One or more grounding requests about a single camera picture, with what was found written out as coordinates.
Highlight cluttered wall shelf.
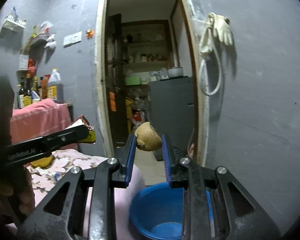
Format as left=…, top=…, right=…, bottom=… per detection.
left=22, top=21, right=57, bottom=55

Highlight wire wall basket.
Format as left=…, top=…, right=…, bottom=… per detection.
left=0, top=7, right=27, bottom=38

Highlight person's left hand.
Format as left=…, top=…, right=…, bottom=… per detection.
left=0, top=167, right=36, bottom=224

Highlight large oil jug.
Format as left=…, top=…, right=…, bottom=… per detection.
left=46, top=68, right=65, bottom=103

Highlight metal pot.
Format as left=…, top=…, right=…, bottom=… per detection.
left=167, top=66, right=184, bottom=78

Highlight green box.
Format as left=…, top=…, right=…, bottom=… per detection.
left=124, top=77, right=142, bottom=86

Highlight wooden storage shelves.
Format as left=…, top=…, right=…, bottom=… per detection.
left=121, top=20, right=177, bottom=72

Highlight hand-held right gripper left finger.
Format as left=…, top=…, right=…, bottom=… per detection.
left=16, top=134, right=137, bottom=240

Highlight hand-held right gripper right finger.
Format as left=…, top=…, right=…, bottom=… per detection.
left=161, top=133, right=282, bottom=240

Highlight white rubber gloves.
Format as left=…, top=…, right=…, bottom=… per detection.
left=199, top=12, right=233, bottom=57

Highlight white wall switch plate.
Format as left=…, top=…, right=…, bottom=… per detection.
left=63, top=31, right=83, bottom=47

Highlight dark wooden door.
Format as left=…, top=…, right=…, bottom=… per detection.
left=106, top=13, right=128, bottom=147

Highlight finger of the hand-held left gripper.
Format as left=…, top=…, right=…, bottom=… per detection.
left=44, top=125, right=90, bottom=152

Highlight pink checked towel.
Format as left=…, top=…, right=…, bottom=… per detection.
left=9, top=98, right=77, bottom=152

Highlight red plastic bag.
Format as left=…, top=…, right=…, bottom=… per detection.
left=27, top=58, right=37, bottom=77

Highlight red white sack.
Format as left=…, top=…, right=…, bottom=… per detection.
left=131, top=109, right=145, bottom=133

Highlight white hose loop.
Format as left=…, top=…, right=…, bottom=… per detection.
left=199, top=42, right=224, bottom=96

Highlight brown fruit shell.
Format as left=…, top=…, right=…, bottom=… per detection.
left=134, top=122, right=163, bottom=152

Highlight white paper label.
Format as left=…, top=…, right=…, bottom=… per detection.
left=18, top=54, right=29, bottom=71

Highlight grey refrigerator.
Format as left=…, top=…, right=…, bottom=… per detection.
left=149, top=77, right=198, bottom=161

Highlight dark sauce bottle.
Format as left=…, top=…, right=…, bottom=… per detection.
left=17, top=74, right=32, bottom=109

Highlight yellow bowl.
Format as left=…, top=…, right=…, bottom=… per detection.
left=29, top=154, right=53, bottom=168

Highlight pink floral table cloth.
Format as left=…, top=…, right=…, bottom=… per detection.
left=5, top=149, right=147, bottom=240

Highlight brown yellow snack wrapper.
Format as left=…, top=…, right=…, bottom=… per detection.
left=65, top=115, right=97, bottom=145

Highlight white door frame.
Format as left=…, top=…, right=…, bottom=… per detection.
left=92, top=0, right=212, bottom=167

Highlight blue plastic basin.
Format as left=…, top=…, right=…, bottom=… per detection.
left=129, top=182, right=213, bottom=240

